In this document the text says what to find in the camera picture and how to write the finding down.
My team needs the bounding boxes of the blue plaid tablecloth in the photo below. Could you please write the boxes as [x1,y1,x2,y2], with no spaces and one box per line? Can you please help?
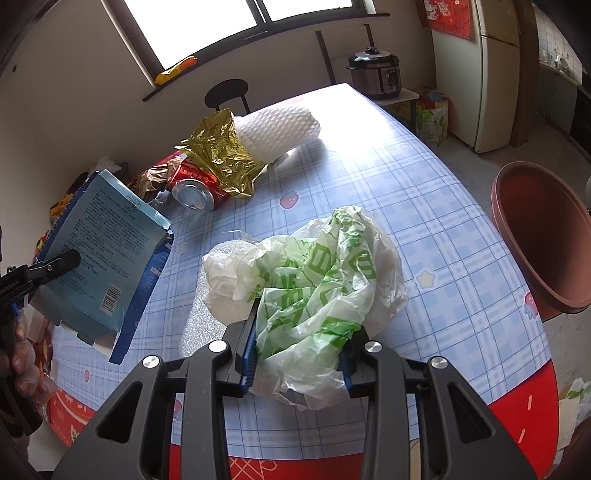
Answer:
[45,82,561,480]

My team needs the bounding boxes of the red fridge cover cloth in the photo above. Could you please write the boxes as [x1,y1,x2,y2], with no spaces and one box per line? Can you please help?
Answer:
[415,0,472,40]

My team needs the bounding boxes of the large white foam net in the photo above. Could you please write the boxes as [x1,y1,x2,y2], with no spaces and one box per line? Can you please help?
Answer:
[233,107,321,165]

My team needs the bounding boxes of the white green plastic bag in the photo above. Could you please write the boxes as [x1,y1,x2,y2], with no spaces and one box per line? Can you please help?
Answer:
[201,205,411,411]

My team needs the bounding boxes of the green printed shopping bag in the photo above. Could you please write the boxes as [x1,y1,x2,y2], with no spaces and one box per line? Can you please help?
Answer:
[408,88,449,147]

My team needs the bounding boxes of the electric pressure cooker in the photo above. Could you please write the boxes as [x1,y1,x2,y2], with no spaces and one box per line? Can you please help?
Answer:
[346,46,402,100]

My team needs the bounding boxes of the black stool by window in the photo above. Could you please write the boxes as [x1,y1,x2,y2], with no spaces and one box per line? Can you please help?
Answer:
[204,78,252,114]

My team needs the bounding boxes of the brown crumpled snack bag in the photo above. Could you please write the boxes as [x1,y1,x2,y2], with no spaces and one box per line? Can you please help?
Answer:
[127,155,184,203]

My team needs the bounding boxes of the blue cardboard box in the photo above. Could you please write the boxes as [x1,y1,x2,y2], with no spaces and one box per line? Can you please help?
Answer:
[31,170,174,364]

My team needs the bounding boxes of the yellow snack bags pile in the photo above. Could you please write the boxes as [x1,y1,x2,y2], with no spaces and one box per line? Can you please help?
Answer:
[33,172,89,260]

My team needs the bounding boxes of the window with black frame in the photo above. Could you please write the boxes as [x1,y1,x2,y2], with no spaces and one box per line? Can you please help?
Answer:
[102,0,390,102]

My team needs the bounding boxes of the red soda can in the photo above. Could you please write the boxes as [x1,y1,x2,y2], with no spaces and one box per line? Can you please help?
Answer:
[166,160,230,212]

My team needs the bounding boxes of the brown plastic trash bucket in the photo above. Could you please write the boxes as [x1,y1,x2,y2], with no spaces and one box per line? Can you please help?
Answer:
[491,161,590,321]

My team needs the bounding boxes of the orange bag on windowsill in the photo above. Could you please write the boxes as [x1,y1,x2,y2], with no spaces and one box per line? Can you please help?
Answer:
[154,55,197,86]

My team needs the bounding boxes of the cream refrigerator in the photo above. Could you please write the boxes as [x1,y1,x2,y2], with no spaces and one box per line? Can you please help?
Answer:
[431,1,520,153]

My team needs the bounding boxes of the person's left hand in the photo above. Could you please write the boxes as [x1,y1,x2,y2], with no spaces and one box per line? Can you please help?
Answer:
[1,319,57,406]

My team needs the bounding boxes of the gold foil wrapper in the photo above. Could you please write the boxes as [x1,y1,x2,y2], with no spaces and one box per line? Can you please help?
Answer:
[175,109,264,198]

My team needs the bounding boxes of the small white side table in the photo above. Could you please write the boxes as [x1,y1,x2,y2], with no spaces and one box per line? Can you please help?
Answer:
[375,88,420,128]

